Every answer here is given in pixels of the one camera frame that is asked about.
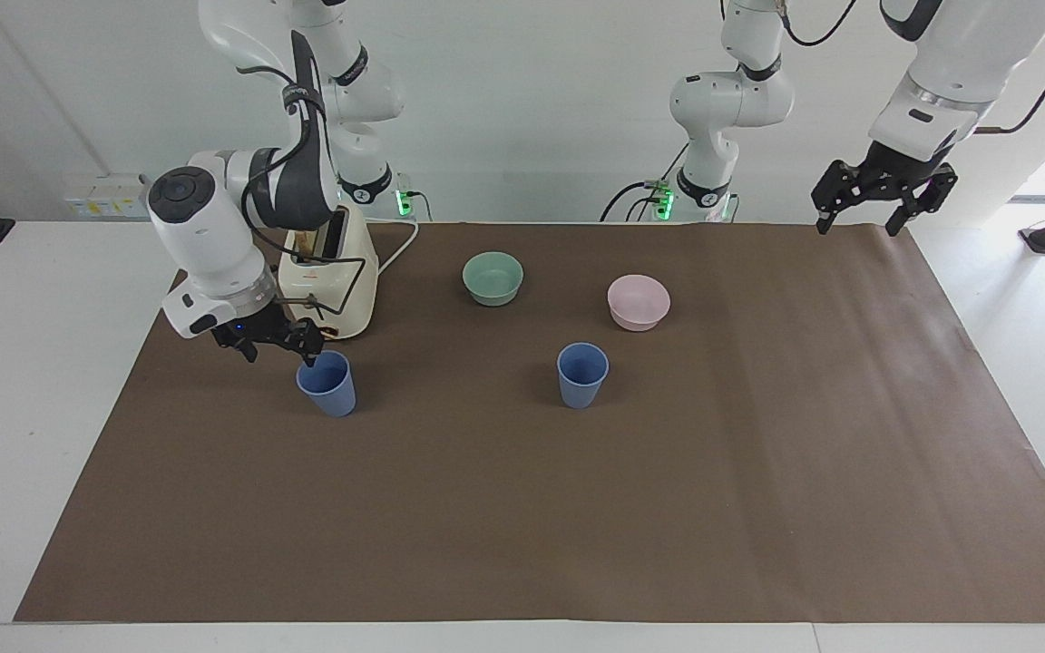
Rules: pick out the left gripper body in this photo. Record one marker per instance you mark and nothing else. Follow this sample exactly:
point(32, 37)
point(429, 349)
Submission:
point(905, 170)

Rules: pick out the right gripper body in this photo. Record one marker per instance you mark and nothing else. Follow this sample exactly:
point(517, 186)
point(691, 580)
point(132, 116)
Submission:
point(255, 328)

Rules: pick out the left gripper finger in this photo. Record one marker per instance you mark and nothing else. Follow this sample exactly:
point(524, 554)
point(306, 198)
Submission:
point(920, 201)
point(835, 195)

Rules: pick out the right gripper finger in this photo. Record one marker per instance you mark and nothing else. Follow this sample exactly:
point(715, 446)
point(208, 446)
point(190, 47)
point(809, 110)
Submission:
point(309, 357)
point(312, 334)

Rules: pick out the blue plastic cup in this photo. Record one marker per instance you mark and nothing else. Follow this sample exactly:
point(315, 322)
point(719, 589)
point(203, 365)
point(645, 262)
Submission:
point(329, 388)
point(582, 376)

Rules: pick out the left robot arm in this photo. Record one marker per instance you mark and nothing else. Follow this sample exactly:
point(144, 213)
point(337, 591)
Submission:
point(731, 100)

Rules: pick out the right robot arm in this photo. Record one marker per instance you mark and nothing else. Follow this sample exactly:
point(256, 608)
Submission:
point(214, 236)

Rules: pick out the cream toaster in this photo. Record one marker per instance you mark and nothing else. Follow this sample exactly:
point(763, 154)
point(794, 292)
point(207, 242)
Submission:
point(341, 281)

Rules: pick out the bread slice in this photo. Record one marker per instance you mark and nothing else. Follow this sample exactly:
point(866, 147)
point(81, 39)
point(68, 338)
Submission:
point(307, 243)

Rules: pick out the green bowl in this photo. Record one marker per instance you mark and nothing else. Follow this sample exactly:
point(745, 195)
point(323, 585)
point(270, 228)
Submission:
point(493, 277)

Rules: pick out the pink bowl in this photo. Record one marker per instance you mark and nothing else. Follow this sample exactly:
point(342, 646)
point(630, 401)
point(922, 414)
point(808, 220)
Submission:
point(639, 303)

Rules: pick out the white wall socket strip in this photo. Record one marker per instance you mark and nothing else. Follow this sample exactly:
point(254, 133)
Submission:
point(105, 195)

